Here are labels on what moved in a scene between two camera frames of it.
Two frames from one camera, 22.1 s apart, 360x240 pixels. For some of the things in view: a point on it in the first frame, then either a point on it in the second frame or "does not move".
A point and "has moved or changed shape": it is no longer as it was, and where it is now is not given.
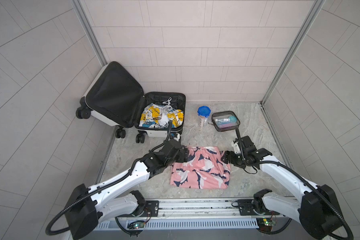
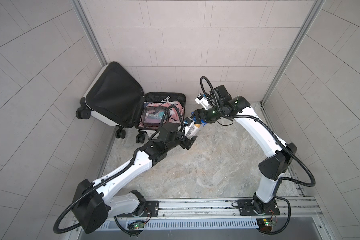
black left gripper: (183, 154) -> (189, 143)
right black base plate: (246, 208) does not move
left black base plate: (151, 209) does not move
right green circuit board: (265, 224) does not move
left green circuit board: (136, 225) does not move
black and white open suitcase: (114, 96) does not move
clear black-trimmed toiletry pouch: (225, 120) -> (152, 117)
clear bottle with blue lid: (203, 112) has moved or changed shape
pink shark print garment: (203, 168) -> (177, 106)
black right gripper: (225, 155) -> (199, 115)
